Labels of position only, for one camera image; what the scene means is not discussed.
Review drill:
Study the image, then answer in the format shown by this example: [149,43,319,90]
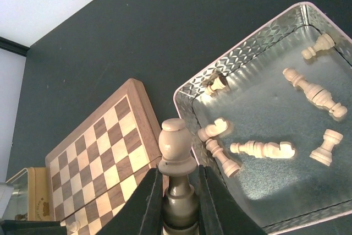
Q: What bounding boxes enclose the silver pink tin tray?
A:
[174,2,351,234]

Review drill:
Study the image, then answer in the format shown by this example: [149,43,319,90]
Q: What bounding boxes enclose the light knight upper piece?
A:
[197,117,229,142]

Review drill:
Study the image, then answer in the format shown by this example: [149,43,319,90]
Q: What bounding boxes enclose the light rook lying piece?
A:
[310,129,343,166]

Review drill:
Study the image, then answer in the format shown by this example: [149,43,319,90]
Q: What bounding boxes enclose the light pawn on board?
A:
[66,221,81,233]

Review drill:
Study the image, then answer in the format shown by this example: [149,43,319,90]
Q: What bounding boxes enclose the light pawn near tray corner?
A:
[204,76,227,96]

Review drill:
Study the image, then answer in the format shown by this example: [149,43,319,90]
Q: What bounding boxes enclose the gold tin tray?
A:
[3,167,52,221]

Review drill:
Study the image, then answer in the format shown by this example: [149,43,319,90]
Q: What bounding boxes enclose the light knight piece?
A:
[265,141,295,159]
[197,117,229,142]

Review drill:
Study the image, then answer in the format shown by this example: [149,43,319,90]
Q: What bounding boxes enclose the wooden chess board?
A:
[45,78,162,234]

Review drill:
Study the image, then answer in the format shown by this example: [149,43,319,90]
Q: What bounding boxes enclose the light wooden bishop piece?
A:
[158,118,199,234]

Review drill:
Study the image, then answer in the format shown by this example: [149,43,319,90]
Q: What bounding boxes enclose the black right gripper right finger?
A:
[199,165,266,235]

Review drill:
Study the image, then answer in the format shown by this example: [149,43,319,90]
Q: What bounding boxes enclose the light king lying piece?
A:
[283,68,348,119]

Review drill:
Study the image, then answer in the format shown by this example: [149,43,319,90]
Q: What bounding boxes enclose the light knight lower piece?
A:
[265,141,295,159]

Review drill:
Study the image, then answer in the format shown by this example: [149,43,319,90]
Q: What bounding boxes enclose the light bishop lying piece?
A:
[230,141,265,158]

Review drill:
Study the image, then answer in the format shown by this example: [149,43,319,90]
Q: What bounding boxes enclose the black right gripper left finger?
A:
[98,168,163,235]

